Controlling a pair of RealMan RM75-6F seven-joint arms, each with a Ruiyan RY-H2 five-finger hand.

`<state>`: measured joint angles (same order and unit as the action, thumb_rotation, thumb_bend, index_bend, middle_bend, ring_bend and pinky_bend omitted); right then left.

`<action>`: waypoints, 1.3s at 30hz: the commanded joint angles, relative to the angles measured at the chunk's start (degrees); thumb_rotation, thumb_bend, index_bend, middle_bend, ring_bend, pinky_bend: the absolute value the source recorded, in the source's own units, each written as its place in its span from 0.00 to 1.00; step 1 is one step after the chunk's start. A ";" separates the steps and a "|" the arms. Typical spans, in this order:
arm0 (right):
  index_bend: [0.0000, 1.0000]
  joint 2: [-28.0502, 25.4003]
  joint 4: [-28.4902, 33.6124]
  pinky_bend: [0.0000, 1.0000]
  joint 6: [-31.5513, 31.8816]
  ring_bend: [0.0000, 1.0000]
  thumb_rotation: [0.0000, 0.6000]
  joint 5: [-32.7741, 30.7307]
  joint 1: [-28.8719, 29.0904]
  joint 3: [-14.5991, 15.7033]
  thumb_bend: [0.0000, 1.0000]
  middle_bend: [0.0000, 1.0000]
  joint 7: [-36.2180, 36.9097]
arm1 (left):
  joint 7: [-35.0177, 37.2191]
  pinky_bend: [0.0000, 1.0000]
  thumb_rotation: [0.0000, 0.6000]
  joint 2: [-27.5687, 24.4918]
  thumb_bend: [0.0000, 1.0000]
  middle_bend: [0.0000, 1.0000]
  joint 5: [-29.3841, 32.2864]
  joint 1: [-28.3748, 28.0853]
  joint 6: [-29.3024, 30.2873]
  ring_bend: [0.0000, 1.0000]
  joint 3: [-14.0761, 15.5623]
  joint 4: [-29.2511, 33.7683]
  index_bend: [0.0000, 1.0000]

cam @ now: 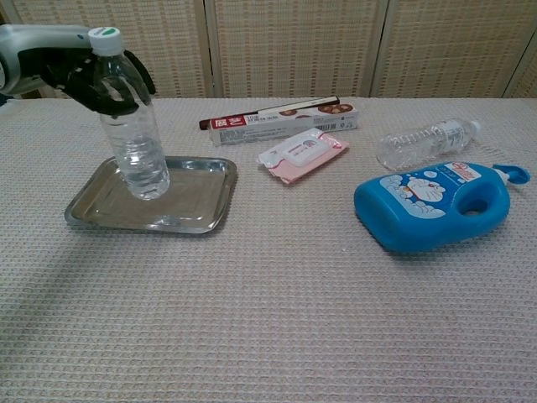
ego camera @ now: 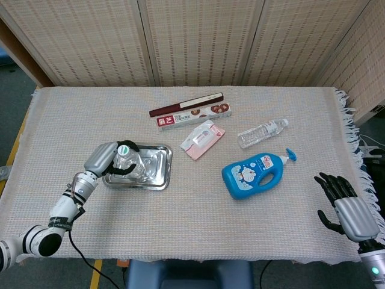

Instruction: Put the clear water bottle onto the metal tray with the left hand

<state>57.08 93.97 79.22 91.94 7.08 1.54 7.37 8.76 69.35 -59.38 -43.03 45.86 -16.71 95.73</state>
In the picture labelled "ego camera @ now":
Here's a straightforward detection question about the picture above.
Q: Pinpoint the blue pump detergent bottle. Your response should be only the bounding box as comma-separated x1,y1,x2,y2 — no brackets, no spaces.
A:
221,147,299,200

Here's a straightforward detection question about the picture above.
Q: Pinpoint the white cable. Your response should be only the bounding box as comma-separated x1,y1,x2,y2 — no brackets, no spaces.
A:
359,134,385,158

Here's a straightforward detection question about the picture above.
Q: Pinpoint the white maroon baking paper box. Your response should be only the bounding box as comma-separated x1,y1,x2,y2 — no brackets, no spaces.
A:
149,92,233,132

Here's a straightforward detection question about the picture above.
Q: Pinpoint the small clear bottle green cap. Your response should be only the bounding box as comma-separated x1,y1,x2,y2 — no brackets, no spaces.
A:
112,144,147,179

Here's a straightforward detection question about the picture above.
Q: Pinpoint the pink wet wipes pack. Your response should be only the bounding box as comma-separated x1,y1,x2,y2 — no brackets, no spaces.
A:
179,119,226,161

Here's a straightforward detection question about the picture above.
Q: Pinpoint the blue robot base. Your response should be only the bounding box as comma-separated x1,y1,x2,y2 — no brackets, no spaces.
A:
124,258,255,289

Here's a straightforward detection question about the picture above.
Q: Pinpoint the rectangular stainless steel tray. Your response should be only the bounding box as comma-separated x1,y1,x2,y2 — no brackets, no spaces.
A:
102,144,174,191

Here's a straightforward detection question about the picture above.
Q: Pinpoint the brown wooden board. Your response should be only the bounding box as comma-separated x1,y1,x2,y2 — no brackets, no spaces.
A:
0,17,57,90

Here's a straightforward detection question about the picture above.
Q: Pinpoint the woven folding screen panel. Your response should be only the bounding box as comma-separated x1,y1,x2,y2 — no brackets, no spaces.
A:
315,0,385,127
0,0,155,89
240,0,371,88
137,0,267,88

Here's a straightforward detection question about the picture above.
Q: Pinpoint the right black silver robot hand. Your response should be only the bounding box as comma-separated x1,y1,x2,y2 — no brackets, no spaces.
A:
313,172,381,243

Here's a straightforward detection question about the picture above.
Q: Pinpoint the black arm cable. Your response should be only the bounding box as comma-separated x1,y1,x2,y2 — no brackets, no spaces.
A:
67,207,121,289

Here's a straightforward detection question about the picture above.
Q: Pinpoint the black floor cable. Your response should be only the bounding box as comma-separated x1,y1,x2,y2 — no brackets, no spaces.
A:
259,260,274,289

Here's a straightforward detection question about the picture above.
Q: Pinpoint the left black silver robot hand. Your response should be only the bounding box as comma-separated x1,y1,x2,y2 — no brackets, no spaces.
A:
83,139,141,179

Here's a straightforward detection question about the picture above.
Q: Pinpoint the clear water bottle white cap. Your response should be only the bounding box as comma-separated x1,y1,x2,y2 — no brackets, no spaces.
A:
237,118,290,150

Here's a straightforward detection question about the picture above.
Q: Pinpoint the beige woven tablecloth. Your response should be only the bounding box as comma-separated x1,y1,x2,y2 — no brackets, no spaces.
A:
0,85,380,266

